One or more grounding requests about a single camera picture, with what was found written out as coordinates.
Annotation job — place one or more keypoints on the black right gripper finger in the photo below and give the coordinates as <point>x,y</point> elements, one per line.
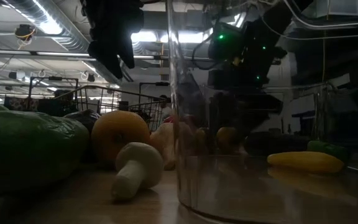
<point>253,118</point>

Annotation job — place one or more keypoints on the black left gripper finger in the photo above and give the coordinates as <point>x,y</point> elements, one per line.
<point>106,56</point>
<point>128,51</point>

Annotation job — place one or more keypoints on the yellow banana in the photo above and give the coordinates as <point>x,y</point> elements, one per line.
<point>304,162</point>

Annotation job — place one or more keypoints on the clear plastic bin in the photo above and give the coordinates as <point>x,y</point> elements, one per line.
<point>244,193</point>

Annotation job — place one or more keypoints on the orange bell pepper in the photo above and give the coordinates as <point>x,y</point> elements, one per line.
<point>117,133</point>

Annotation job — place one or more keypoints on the small green vegetable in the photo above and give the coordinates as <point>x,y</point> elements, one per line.
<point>329,150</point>

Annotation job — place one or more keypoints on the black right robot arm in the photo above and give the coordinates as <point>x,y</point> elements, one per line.
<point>278,18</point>

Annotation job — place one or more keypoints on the bright ceiling light panel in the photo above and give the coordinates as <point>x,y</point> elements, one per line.
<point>145,36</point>
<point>191,37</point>

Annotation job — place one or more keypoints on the small orange-red tomato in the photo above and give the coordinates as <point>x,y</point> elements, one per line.
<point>227,138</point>

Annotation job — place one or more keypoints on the long horizontal overhead bar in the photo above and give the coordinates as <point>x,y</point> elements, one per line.
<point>57,54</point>

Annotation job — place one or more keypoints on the dark purple round vegetable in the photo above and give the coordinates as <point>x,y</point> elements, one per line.
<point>84,119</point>

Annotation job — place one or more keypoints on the white garlic bulb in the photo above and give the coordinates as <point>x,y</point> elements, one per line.
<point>163,143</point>

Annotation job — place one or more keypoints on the patterned panel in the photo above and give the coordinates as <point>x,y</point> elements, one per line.
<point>20,105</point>

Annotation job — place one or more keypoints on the white mushroom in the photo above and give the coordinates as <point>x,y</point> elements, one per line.
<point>140,158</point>

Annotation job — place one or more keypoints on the large grey spiral duct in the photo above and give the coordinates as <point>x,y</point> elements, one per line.
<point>64,37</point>

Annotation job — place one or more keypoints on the black metal frame stand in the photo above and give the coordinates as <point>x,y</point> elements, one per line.
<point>54,78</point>
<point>162,83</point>

